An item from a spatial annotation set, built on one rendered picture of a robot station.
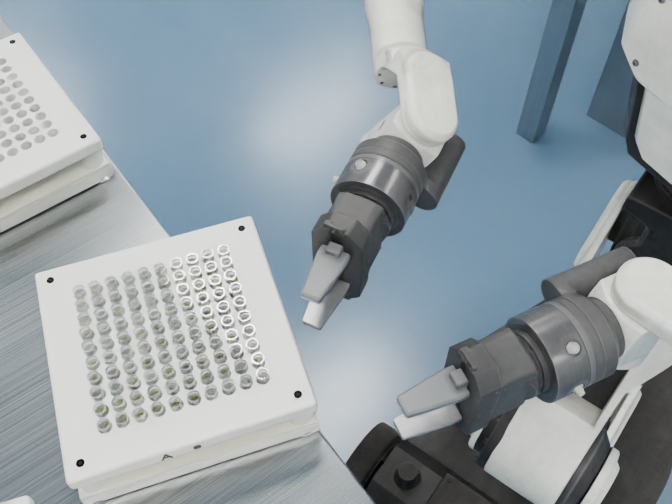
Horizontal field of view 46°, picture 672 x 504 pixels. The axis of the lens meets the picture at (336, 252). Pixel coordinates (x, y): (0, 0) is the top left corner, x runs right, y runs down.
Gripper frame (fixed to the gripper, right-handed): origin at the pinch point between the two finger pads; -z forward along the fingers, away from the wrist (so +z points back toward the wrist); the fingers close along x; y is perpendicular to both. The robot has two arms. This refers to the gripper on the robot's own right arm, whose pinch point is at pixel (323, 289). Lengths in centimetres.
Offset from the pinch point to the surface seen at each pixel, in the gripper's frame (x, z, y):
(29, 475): 11.2, -26.5, 20.8
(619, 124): 96, 136, -26
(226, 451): 8.8, -16.5, 3.1
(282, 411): 4.1, -12.0, -1.2
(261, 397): 4.1, -11.5, 1.3
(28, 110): 4.3, 10.5, 46.1
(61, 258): 11.4, -3.2, 33.7
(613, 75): 82, 138, -20
